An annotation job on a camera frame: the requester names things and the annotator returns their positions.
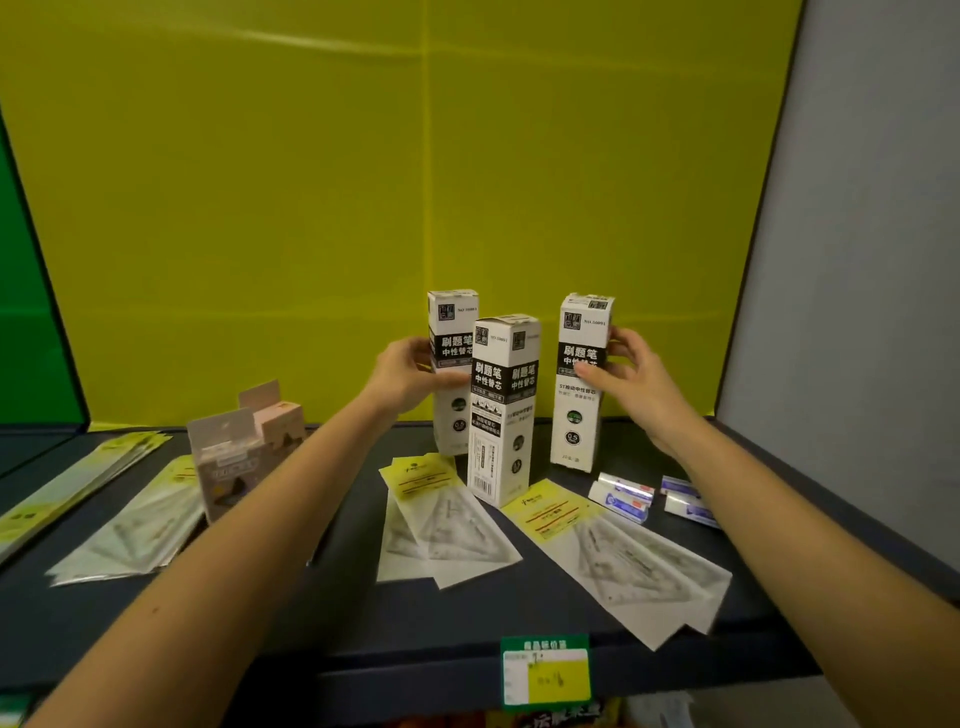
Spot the person's right hand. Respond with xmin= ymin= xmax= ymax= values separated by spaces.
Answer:
xmin=573 ymin=327 xmax=708 ymax=459

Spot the person's left hand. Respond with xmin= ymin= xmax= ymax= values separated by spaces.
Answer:
xmin=360 ymin=336 xmax=473 ymax=423

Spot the tall white pen refill box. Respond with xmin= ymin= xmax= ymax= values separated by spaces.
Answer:
xmin=466 ymin=314 xmax=543 ymax=510
xmin=549 ymin=293 xmax=617 ymax=474
xmin=426 ymin=289 xmax=480 ymax=458

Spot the person's right forearm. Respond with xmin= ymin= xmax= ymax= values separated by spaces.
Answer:
xmin=654 ymin=420 xmax=960 ymax=728

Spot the person's left forearm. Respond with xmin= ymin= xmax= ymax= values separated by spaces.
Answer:
xmin=24 ymin=397 xmax=399 ymax=728

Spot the clear set square packet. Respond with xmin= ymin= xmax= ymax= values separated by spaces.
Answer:
xmin=500 ymin=479 xmax=714 ymax=652
xmin=600 ymin=513 xmax=733 ymax=636
xmin=378 ymin=454 xmax=524 ymax=591
xmin=375 ymin=487 xmax=444 ymax=585

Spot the pink cardboard hang box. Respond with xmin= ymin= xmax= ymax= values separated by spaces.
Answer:
xmin=237 ymin=380 xmax=308 ymax=453
xmin=186 ymin=408 xmax=265 ymax=524

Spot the green yellow shelf price label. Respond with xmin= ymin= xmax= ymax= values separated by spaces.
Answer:
xmin=500 ymin=635 xmax=593 ymax=712

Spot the pile of set square packets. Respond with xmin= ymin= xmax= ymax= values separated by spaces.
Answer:
xmin=45 ymin=454 xmax=206 ymax=588

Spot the stack of long ruler packets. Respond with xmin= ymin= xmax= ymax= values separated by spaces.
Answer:
xmin=0 ymin=430 xmax=173 ymax=565

